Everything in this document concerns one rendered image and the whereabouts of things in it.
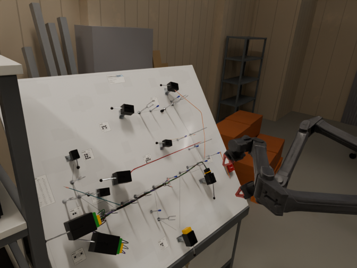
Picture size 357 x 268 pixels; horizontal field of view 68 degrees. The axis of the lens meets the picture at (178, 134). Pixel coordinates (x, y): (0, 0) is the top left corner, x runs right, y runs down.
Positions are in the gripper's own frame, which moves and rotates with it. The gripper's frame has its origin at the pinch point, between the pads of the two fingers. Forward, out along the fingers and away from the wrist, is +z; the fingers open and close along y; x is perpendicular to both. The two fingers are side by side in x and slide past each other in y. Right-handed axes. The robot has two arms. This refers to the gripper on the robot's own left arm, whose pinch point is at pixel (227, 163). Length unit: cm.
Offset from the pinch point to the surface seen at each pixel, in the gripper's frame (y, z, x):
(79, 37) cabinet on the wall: -16, 59, -206
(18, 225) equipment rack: 97, -15, -2
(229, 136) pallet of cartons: -144, 90, -60
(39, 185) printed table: 83, 13, -27
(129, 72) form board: 24, -6, -69
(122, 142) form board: 42, 9, -35
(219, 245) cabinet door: -9, 56, 29
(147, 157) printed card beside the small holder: 30.6, 13.7, -25.0
